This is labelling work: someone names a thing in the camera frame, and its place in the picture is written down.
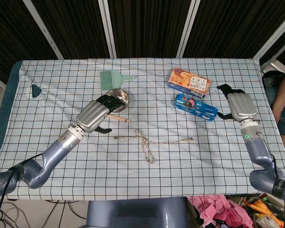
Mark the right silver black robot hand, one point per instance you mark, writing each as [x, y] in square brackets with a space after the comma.
[242, 107]

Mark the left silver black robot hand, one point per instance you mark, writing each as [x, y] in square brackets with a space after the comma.
[92, 114]

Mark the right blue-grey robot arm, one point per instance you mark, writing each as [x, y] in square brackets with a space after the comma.
[259, 152]

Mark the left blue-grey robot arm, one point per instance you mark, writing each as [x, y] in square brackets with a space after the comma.
[50, 156]

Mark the wooden stick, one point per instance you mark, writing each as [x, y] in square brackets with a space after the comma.
[120, 118]

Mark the stainless steel bowl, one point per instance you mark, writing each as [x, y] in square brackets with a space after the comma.
[120, 95]

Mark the green plastic hand brush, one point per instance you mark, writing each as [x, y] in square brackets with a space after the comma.
[108, 79]

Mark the blue Oreo cookie box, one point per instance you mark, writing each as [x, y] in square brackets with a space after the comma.
[199, 110]

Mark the orange biscuit box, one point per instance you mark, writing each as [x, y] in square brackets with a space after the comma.
[187, 80]

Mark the dark partition panel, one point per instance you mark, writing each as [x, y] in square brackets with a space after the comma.
[149, 23]
[232, 23]
[9, 35]
[73, 23]

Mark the teal padded table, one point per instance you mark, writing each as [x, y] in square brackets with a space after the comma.
[4, 107]

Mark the light blue checked tablecloth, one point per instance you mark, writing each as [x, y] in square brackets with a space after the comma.
[180, 171]

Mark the orange plastic toys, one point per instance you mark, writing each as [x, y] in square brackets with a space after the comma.
[261, 204]

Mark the pink cloth pile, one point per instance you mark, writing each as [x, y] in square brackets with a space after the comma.
[216, 206]

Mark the blue-grey robot torso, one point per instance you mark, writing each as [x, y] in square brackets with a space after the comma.
[133, 213]

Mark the white partition frame post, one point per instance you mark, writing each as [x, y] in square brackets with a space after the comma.
[188, 28]
[107, 28]
[42, 29]
[273, 35]

